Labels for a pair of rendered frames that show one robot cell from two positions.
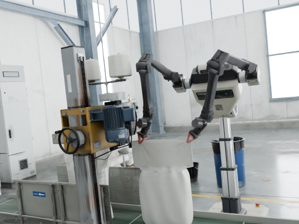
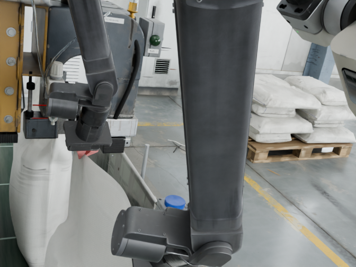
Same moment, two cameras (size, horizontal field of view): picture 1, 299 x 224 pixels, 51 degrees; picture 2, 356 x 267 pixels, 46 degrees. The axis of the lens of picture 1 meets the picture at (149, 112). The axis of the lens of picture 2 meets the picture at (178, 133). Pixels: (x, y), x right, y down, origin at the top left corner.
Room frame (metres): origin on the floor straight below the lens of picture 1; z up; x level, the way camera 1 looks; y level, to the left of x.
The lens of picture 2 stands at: (1.80, -0.59, 1.47)
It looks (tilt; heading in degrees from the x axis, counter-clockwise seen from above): 21 degrees down; 33
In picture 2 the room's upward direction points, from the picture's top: 11 degrees clockwise
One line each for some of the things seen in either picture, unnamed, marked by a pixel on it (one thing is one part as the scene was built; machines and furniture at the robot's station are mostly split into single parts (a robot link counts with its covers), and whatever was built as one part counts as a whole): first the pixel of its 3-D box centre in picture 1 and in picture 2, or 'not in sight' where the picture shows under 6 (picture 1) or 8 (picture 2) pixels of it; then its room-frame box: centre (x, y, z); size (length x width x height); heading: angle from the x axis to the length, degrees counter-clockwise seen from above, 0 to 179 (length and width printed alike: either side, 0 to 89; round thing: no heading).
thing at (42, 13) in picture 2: not in sight; (29, 32); (2.45, 0.34, 1.26); 0.22 x 0.05 x 0.16; 61
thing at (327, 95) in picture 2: not in sight; (316, 89); (6.02, 0.66, 0.56); 0.67 x 0.43 x 0.15; 61
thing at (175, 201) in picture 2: not in sight; (174, 203); (2.70, -0.03, 0.84); 0.06 x 0.06 x 0.02
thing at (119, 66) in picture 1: (119, 66); not in sight; (2.28, 0.18, 1.61); 0.17 x 0.17 x 0.17
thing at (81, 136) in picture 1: (76, 138); not in sight; (2.11, 0.51, 1.14); 0.11 x 0.06 x 0.11; 61
